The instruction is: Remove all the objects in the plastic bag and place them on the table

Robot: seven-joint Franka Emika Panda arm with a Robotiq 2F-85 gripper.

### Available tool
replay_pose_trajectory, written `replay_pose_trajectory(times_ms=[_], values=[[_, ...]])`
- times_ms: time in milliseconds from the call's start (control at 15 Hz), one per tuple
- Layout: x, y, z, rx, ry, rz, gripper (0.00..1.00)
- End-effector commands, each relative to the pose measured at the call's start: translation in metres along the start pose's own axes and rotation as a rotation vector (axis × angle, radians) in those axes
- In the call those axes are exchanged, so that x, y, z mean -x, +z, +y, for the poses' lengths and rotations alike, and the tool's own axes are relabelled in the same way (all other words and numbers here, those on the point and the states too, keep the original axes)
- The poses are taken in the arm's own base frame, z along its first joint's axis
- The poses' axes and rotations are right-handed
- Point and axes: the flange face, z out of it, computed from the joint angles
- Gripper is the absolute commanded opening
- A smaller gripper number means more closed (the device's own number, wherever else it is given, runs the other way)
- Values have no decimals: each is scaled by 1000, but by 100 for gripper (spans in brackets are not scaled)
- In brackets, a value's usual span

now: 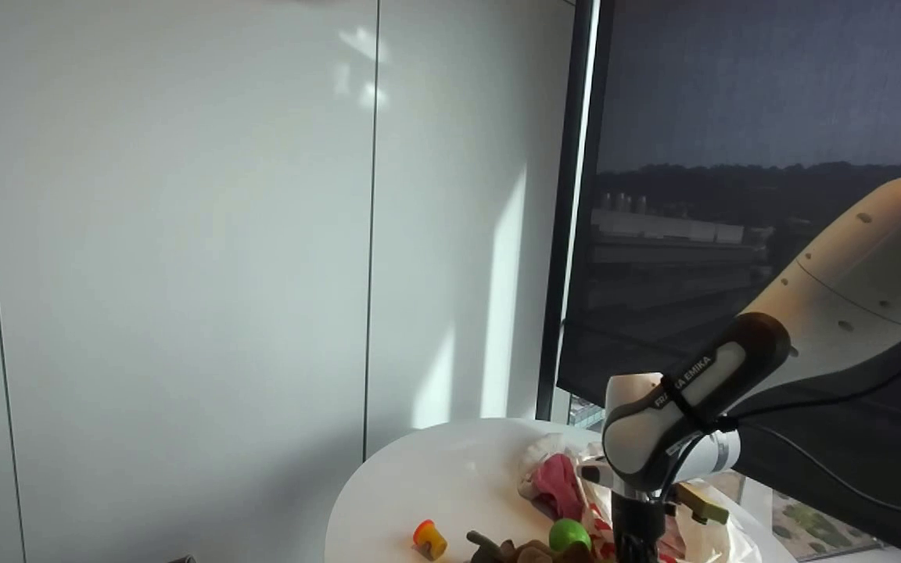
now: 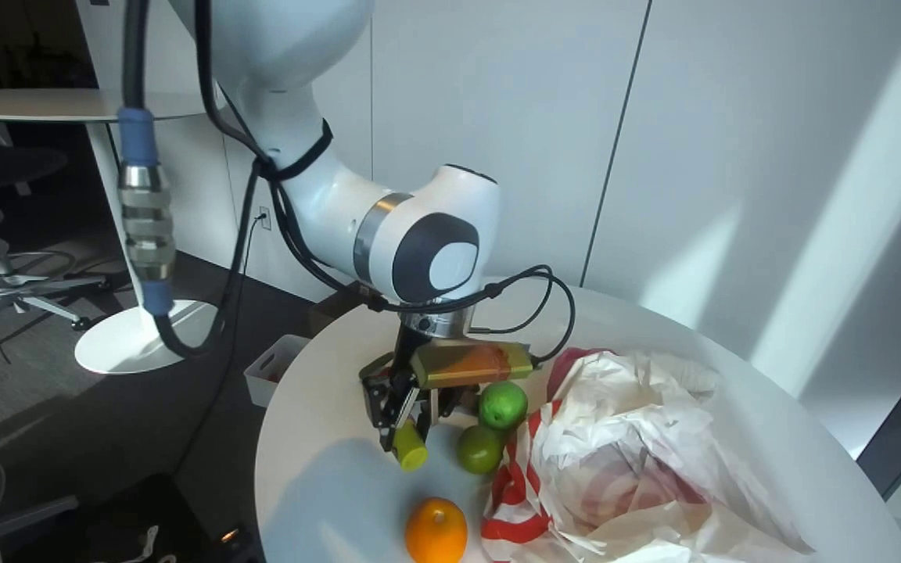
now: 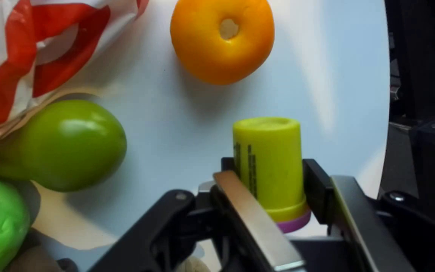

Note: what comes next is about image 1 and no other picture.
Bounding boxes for brown reindeer plush toy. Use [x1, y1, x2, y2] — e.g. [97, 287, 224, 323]
[463, 524, 599, 563]

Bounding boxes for thin black arm cables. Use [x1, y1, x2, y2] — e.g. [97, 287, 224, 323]
[724, 309, 901, 517]

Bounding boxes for black window frame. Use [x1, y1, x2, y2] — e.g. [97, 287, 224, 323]
[532, 0, 608, 421]

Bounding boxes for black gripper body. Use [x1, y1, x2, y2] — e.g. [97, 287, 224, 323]
[611, 489, 673, 563]

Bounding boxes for dark window roller blind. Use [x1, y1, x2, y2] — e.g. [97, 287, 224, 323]
[556, 0, 901, 563]

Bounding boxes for bright green toy ball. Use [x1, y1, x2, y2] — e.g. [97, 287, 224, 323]
[546, 517, 598, 557]

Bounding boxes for small orange ball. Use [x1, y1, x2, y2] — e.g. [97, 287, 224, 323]
[409, 517, 450, 563]

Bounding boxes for white red plastic bag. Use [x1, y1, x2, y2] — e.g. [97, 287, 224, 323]
[518, 433, 770, 563]

